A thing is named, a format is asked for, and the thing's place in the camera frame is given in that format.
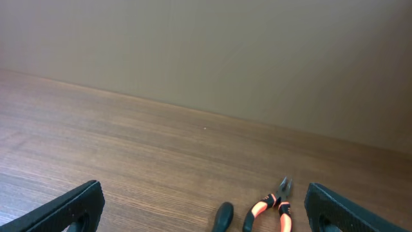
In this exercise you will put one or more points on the orange black combination pliers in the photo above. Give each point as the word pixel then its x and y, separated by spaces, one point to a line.
pixel 277 200

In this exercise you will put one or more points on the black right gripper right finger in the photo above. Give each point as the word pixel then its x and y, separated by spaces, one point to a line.
pixel 328 211

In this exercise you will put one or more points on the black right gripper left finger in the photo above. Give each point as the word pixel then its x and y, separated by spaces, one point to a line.
pixel 77 210

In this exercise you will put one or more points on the black handled screwdriver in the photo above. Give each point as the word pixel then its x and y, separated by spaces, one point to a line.
pixel 223 217

